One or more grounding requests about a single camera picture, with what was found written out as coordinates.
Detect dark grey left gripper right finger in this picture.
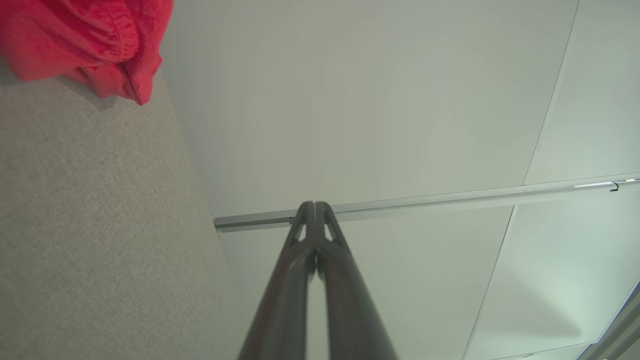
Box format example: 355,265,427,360
315,201,399,360

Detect red shorts with white stripe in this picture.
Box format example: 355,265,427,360
0,0,174,106

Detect grey partition frame post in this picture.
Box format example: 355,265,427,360
213,175,640,234

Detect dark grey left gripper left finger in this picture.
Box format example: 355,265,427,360
237,201,317,360

